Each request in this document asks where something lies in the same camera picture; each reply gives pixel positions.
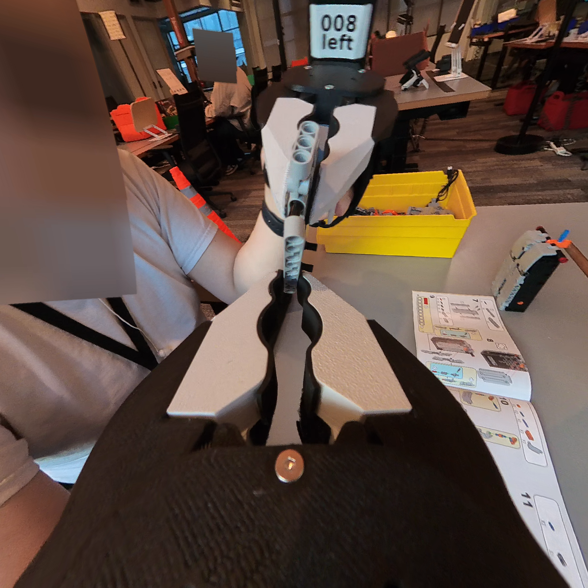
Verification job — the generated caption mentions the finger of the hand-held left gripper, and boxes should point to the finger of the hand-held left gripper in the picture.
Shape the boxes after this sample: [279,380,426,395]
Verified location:
[310,105,377,227]
[261,97,318,217]

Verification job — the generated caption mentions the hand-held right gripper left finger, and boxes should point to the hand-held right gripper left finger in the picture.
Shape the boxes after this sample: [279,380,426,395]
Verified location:
[167,271,282,445]

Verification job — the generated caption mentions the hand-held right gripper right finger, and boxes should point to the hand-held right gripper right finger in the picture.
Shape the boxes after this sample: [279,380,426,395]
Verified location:
[299,271,413,445]

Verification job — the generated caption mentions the person's left forearm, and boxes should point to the person's left forearm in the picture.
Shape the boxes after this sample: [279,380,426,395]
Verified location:
[189,202,295,305]

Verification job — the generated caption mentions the person's right forearm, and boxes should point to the person's right forearm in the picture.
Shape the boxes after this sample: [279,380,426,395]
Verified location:
[0,471,70,588]

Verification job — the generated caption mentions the grey office desk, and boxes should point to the grey office desk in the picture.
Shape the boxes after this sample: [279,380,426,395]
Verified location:
[383,69,492,154]

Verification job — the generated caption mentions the long wooden desk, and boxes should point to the long wooden desk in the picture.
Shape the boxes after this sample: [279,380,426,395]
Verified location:
[469,28,588,92]

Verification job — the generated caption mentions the brown padded panel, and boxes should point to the brown padded panel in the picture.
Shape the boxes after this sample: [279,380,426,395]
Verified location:
[370,31,430,76]

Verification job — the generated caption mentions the black wrist band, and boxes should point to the black wrist band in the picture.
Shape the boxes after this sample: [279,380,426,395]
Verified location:
[261,200,286,238]

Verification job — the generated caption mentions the black device on white stand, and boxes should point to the black device on white stand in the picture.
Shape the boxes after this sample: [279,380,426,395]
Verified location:
[400,50,431,91]

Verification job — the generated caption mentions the black office chair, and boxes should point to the black office chair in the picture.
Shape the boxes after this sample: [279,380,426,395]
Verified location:
[174,87,237,217]

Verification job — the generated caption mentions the pile of building parts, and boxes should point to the pile of building parts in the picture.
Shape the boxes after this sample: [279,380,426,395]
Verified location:
[354,197,455,217]

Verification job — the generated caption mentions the yellow plastic bin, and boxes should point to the yellow plastic bin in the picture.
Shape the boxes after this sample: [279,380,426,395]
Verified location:
[316,170,477,259]

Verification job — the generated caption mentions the open instruction booklet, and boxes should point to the open instruction booklet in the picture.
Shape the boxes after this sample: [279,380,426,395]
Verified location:
[412,290,588,588]

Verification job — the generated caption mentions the white display stand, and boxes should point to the white display stand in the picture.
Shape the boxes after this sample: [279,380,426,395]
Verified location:
[446,42,470,78]

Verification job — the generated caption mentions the white paper sign on stand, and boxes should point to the white paper sign on stand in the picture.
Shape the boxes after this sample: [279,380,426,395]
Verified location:
[156,69,187,96]

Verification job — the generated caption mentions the person's torso white shirt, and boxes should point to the person's torso white shirt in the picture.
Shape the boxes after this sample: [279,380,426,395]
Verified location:
[0,149,244,506]

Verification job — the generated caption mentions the small board on white stand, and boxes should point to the small board on white stand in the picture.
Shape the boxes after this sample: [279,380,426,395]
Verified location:
[130,97,169,140]

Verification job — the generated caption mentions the orange bag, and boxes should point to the orange bag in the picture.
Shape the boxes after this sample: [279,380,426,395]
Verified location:
[110,97,167,142]

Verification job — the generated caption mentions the black floor lamp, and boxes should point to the black floor lamp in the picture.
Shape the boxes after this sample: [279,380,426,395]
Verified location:
[495,0,577,156]

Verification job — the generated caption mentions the grey black robot module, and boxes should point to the grey black robot module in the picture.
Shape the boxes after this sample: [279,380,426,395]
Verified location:
[491,225,572,313]

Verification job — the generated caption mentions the thin white cable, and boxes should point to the thin white cable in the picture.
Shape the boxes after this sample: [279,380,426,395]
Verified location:
[99,299,166,356]

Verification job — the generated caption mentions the black cable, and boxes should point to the black cable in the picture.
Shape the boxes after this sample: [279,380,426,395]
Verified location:
[435,168,460,204]

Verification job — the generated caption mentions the black body strap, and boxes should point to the black body strap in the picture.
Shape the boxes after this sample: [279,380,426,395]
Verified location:
[9,299,159,370]

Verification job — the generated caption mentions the white paper wall notice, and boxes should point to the white paper wall notice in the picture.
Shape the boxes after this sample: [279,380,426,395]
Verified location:
[99,10,128,40]

